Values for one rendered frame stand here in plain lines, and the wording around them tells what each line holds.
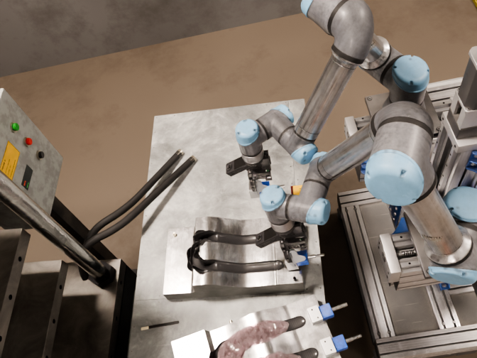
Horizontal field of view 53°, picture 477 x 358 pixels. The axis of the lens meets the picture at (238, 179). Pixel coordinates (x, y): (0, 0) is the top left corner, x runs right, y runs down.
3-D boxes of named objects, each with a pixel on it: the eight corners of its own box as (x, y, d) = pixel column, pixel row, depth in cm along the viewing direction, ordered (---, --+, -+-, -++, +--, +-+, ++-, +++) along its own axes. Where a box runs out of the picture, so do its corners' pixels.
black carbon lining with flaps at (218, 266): (282, 232, 175) (280, 221, 167) (284, 275, 166) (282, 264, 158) (189, 240, 180) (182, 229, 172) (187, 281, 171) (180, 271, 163)
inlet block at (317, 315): (343, 299, 163) (343, 294, 158) (350, 313, 160) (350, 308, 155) (307, 312, 162) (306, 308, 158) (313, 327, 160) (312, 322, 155)
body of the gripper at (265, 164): (272, 182, 168) (268, 163, 158) (248, 184, 169) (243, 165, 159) (271, 163, 172) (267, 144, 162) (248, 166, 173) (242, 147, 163)
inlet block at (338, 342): (357, 329, 157) (358, 325, 152) (364, 344, 154) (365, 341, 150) (320, 344, 156) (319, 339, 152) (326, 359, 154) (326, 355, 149)
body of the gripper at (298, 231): (308, 251, 152) (300, 231, 143) (282, 255, 154) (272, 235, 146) (306, 231, 157) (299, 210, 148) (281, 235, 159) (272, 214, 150)
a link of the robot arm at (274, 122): (302, 133, 155) (275, 151, 153) (282, 113, 160) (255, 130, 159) (301, 118, 148) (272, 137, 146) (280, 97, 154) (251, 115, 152)
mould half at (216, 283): (299, 225, 183) (296, 208, 172) (304, 291, 169) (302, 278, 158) (172, 235, 190) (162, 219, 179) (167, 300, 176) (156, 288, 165)
